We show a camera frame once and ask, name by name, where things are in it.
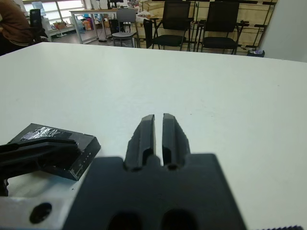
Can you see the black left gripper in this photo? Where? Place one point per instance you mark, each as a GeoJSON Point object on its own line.
{"type": "Point", "coordinates": [4, 184]}

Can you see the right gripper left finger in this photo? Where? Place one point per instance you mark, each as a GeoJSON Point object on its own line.
{"type": "Point", "coordinates": [141, 143]}

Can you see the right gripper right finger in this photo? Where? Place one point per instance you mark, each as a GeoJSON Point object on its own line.
{"type": "Point", "coordinates": [173, 141]}

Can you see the black box lid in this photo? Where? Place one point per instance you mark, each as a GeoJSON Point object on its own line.
{"type": "Point", "coordinates": [60, 133]}

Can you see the black waste bin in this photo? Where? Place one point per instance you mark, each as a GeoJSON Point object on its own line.
{"type": "Point", "coordinates": [255, 53]}

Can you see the black computer tower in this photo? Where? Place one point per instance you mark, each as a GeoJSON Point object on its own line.
{"type": "Point", "coordinates": [114, 25]}

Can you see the grey chair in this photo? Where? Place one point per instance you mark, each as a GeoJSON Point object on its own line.
{"type": "Point", "coordinates": [126, 16]}

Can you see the blue water jug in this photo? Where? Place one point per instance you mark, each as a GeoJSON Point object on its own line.
{"type": "Point", "coordinates": [79, 24]}

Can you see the orange bag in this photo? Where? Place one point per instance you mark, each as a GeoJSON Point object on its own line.
{"type": "Point", "coordinates": [87, 25]}

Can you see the person in brown top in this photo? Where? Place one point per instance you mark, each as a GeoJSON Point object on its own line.
{"type": "Point", "coordinates": [14, 24]}

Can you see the white table metal legs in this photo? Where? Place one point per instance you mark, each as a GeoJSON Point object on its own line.
{"type": "Point", "coordinates": [96, 10]}

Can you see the water cooler bottle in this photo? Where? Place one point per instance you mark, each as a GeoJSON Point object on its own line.
{"type": "Point", "coordinates": [38, 5]}

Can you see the black chairs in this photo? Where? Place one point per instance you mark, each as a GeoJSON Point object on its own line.
{"type": "Point", "coordinates": [254, 14]}

